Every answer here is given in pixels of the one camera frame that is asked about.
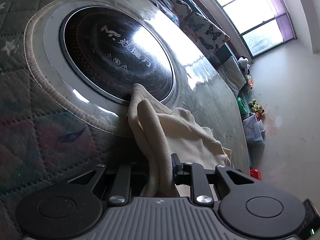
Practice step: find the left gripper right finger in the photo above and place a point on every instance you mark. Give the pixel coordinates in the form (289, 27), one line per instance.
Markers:
(247, 206)

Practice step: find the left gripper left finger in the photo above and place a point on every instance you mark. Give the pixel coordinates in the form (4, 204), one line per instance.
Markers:
(71, 207)

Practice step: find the cream knit garment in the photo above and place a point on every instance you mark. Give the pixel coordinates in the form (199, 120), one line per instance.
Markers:
(159, 132)

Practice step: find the red plastic stool far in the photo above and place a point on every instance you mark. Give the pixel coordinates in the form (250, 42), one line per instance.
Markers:
(255, 173)

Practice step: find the grey star quilted table cover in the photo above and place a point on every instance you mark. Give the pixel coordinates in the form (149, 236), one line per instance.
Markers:
(54, 126)

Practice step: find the clear plastic storage box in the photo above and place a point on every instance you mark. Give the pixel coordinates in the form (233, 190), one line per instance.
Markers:
(253, 130)

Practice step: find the colourful plush toys pile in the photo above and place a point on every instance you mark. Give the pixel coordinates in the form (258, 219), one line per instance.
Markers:
(257, 109)

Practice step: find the green plastic bowl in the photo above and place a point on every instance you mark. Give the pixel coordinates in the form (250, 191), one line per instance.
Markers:
(241, 105)

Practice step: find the grey plain cushion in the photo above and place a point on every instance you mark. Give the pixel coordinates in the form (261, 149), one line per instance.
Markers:
(232, 75)

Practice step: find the white plush toy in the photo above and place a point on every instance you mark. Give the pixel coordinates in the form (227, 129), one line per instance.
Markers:
(244, 65)

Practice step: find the large butterfly print cushion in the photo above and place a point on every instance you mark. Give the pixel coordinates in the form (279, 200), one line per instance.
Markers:
(207, 36)

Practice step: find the small butterfly print cushion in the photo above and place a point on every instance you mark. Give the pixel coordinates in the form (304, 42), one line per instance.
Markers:
(175, 10)

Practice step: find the blue corner sofa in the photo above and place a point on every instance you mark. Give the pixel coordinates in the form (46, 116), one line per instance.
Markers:
(243, 95)

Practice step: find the window with green frame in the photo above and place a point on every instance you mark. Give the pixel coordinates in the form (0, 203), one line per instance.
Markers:
(258, 26)

